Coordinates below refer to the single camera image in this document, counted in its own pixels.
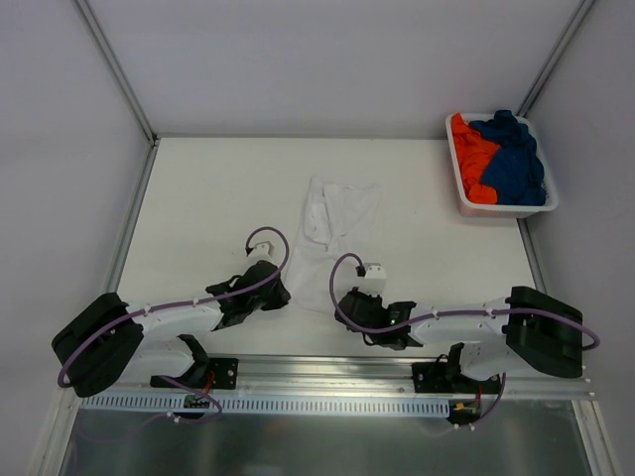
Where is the white t shirt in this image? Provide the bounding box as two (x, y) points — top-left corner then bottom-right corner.
(285, 176), (382, 313)

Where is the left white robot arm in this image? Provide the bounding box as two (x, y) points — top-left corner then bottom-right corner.
(52, 260), (291, 398)

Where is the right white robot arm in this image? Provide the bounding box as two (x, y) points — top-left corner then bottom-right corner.
(334, 287), (584, 393)

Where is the white plastic basket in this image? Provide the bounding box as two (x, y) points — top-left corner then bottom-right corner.
(444, 115), (559, 219)

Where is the orange t shirt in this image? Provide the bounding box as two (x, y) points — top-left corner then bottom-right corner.
(450, 113), (500, 204)

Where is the blue t shirt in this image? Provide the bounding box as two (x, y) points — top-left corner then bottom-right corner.
(469, 110), (546, 206)

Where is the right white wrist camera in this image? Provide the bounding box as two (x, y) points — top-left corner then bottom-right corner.
(356, 263), (387, 297)

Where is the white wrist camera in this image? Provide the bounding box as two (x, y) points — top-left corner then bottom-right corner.
(246, 241), (275, 266)
(356, 263), (387, 297)

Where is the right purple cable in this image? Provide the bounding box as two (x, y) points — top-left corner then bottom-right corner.
(329, 253), (601, 351)

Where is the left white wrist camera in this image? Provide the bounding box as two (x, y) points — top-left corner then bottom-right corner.
(246, 241), (275, 266)

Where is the aluminium mounting rail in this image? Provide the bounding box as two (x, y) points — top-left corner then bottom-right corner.
(58, 350), (596, 401)

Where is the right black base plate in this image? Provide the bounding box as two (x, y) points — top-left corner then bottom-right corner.
(411, 361), (502, 395)

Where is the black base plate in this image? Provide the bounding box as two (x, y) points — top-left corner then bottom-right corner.
(150, 354), (239, 391)
(411, 361), (502, 395)

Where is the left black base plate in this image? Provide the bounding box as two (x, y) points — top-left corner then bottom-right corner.
(150, 354), (239, 391)

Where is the white slotted cable duct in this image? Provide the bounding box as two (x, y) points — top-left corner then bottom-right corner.
(80, 392), (450, 418)

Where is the left aluminium frame post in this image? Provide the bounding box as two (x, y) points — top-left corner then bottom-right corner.
(70, 0), (158, 146)

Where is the aluminium frame post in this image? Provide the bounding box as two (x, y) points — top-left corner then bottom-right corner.
(516, 0), (598, 117)
(70, 0), (158, 146)

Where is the right aluminium frame post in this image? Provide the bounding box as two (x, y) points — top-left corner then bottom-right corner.
(516, 0), (598, 117)

